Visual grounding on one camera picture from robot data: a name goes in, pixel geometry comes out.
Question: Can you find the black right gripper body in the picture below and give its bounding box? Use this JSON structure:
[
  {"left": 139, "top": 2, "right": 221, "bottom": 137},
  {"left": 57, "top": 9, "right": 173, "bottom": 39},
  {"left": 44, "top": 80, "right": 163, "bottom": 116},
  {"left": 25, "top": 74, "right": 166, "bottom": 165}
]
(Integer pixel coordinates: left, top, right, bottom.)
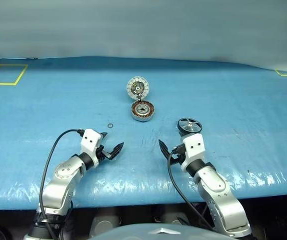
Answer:
[{"left": 168, "top": 144, "right": 186, "bottom": 166}]

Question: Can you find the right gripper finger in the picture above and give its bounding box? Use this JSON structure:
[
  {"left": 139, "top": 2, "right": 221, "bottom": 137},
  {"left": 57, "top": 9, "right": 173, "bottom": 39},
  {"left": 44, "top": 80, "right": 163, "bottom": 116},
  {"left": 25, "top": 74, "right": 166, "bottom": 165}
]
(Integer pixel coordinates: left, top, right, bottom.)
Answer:
[{"left": 158, "top": 139, "right": 171, "bottom": 159}]

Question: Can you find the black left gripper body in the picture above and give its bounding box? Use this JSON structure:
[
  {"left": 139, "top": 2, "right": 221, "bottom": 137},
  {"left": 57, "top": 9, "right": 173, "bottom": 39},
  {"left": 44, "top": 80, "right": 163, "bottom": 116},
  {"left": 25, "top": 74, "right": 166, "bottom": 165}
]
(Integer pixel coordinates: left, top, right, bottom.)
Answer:
[{"left": 93, "top": 144, "right": 113, "bottom": 166}]

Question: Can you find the motor stator with copper windings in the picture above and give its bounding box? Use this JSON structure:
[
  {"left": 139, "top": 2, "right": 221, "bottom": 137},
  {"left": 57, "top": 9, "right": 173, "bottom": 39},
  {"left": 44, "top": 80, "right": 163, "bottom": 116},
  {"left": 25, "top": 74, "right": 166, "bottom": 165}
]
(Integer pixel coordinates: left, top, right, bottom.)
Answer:
[{"left": 130, "top": 99, "right": 157, "bottom": 123}]

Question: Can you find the black spoked rotor wheel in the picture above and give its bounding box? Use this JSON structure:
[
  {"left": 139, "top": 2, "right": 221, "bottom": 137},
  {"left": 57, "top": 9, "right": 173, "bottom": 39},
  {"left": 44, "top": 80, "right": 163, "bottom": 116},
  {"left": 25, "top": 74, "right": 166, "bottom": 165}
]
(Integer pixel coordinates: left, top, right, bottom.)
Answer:
[{"left": 177, "top": 116, "right": 203, "bottom": 137}]

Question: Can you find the blue plastic table cover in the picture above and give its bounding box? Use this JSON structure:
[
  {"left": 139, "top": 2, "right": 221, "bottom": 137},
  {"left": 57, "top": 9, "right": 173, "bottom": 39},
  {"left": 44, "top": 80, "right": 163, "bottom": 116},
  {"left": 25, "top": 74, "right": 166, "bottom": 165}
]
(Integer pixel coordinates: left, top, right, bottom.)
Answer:
[{"left": 0, "top": 56, "right": 287, "bottom": 211}]

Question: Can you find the grey rounded robot hip part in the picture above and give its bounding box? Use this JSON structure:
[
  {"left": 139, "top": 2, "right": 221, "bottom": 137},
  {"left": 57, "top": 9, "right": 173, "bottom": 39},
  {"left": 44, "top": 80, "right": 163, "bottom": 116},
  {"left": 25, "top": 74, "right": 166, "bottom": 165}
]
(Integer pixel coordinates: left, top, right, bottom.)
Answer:
[{"left": 89, "top": 214, "right": 121, "bottom": 238}]

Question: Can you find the grey robot torso shell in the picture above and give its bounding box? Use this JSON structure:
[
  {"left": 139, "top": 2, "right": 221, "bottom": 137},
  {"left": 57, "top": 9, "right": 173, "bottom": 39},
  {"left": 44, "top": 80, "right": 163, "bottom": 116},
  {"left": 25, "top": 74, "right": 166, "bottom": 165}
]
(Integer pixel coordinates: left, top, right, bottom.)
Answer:
[{"left": 89, "top": 223, "right": 211, "bottom": 240}]

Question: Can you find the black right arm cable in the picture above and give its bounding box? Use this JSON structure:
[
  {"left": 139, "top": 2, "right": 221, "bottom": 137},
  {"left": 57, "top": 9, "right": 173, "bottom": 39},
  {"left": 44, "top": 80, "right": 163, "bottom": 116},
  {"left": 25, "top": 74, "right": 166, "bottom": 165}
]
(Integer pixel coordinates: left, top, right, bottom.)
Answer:
[{"left": 167, "top": 146, "right": 216, "bottom": 232}]

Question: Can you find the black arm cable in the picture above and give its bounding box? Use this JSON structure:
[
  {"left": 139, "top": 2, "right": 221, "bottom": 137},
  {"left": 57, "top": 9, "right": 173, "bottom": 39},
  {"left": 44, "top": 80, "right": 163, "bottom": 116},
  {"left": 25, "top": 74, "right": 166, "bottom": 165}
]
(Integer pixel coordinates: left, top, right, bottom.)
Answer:
[
  {"left": 167, "top": 146, "right": 216, "bottom": 232},
  {"left": 38, "top": 128, "right": 86, "bottom": 240}
]

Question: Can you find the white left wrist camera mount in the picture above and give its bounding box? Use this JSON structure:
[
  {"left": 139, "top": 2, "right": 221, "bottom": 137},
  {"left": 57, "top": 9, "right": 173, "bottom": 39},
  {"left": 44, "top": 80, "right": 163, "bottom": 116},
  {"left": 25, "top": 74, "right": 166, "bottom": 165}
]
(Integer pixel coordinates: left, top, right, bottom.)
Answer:
[{"left": 80, "top": 128, "right": 102, "bottom": 158}]

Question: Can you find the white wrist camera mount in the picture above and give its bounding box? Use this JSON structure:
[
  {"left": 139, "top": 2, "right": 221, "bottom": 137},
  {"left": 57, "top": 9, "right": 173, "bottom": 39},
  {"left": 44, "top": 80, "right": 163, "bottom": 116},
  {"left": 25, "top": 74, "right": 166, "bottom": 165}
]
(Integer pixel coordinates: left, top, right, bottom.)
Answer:
[
  {"left": 180, "top": 133, "right": 206, "bottom": 172},
  {"left": 80, "top": 128, "right": 102, "bottom": 158}
]

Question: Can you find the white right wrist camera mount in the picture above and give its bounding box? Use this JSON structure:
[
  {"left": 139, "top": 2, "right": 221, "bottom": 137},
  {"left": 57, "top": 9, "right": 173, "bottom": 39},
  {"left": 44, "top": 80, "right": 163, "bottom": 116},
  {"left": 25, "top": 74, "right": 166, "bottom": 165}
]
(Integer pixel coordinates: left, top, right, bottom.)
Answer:
[{"left": 180, "top": 133, "right": 206, "bottom": 172}]

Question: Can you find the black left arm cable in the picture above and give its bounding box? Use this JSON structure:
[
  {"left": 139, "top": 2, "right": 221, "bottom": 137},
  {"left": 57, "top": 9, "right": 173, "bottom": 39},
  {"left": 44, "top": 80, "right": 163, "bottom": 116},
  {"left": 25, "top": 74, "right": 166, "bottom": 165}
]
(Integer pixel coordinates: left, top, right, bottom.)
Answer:
[{"left": 38, "top": 128, "right": 86, "bottom": 240}]

